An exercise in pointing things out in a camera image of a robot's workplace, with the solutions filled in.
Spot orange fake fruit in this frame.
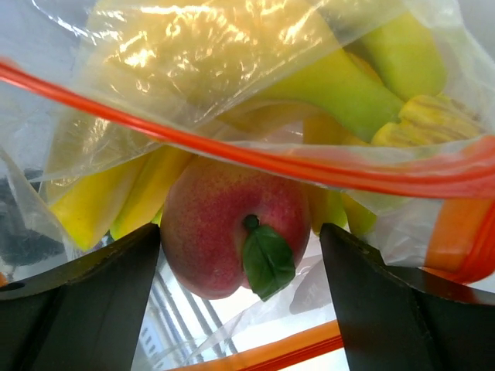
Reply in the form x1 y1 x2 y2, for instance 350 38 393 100
424 199 494 284

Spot clear zip top bag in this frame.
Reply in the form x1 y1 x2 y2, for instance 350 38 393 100
0 0 495 371

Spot pink fake peach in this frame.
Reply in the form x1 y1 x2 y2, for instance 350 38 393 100
160 156 311 299

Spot yellow fake bananas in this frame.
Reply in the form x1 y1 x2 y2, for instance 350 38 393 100
49 0 484 250

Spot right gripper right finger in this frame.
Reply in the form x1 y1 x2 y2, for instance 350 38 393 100
319 223 494 370

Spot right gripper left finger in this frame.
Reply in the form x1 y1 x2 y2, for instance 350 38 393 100
1 224 160 370

